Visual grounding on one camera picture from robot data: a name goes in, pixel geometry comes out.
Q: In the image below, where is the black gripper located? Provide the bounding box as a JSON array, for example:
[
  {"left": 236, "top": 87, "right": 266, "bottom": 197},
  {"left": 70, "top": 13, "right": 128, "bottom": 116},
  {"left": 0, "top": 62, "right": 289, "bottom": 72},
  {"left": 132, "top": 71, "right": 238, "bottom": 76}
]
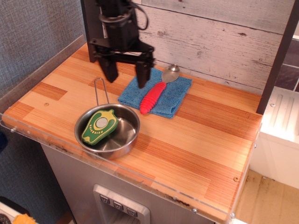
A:
[{"left": 89, "top": 16, "right": 154, "bottom": 88}]

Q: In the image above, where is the spoon with red handle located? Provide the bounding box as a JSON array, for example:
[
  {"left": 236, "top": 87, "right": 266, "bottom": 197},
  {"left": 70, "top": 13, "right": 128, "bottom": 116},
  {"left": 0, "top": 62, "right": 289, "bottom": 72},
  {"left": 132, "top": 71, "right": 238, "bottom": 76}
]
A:
[{"left": 140, "top": 64, "right": 180, "bottom": 114}]

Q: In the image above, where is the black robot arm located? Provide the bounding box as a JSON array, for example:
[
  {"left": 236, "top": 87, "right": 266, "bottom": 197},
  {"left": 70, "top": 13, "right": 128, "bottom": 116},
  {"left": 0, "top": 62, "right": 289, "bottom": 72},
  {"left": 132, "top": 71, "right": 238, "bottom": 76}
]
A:
[{"left": 90, "top": 0, "right": 154, "bottom": 89}]

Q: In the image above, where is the blue folded cloth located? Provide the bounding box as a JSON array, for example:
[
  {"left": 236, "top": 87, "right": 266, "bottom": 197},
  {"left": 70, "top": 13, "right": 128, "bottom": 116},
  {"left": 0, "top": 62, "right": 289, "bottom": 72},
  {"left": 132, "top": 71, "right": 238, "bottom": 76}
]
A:
[{"left": 118, "top": 68, "right": 192, "bottom": 119}]

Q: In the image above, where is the green yellow toy pepper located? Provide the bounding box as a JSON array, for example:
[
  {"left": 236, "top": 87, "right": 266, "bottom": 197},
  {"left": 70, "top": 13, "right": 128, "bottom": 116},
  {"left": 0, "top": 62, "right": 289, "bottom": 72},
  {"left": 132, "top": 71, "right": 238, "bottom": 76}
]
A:
[{"left": 81, "top": 109, "right": 118, "bottom": 146}]

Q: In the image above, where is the small steel saucepan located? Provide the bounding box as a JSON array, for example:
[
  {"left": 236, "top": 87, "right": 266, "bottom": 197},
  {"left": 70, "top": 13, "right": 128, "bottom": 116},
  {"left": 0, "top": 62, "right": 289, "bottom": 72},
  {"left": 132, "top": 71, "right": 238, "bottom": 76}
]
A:
[{"left": 74, "top": 77, "right": 141, "bottom": 161}]

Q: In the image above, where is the silver dispenser panel with buttons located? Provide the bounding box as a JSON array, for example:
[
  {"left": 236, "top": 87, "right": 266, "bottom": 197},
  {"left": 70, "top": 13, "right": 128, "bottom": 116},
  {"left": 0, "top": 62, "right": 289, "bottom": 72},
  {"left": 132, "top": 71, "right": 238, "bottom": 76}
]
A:
[{"left": 93, "top": 184, "right": 151, "bottom": 224}]

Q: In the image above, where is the clear acrylic edge guard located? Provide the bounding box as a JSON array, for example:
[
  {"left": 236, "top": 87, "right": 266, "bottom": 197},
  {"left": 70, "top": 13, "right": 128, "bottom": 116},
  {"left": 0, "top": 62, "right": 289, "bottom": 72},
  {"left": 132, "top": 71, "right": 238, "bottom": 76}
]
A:
[{"left": 3, "top": 108, "right": 262, "bottom": 224}]

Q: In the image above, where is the yellow object at corner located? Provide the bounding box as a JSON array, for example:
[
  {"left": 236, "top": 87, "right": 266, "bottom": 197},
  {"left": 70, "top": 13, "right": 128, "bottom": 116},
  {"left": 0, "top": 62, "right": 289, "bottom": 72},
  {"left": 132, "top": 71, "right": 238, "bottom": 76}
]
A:
[{"left": 12, "top": 214, "right": 36, "bottom": 224}]

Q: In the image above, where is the dark left shelf post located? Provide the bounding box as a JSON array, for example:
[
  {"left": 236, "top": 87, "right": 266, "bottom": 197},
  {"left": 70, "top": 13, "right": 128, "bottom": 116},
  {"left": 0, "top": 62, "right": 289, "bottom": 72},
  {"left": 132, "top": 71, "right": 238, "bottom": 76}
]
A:
[{"left": 80, "top": 0, "right": 104, "bottom": 63}]

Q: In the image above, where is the dark shelf post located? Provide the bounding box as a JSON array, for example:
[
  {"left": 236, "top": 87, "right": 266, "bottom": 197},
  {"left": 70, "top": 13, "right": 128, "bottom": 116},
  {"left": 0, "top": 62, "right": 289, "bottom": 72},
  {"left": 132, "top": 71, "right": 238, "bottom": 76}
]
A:
[
  {"left": 256, "top": 0, "right": 299, "bottom": 115},
  {"left": 80, "top": 0, "right": 104, "bottom": 63}
]

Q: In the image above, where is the dark right shelf post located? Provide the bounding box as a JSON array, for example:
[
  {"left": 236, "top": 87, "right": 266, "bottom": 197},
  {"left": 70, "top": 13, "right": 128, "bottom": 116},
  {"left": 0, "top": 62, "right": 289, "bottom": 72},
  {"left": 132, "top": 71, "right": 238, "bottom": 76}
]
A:
[{"left": 256, "top": 0, "right": 299, "bottom": 115}]

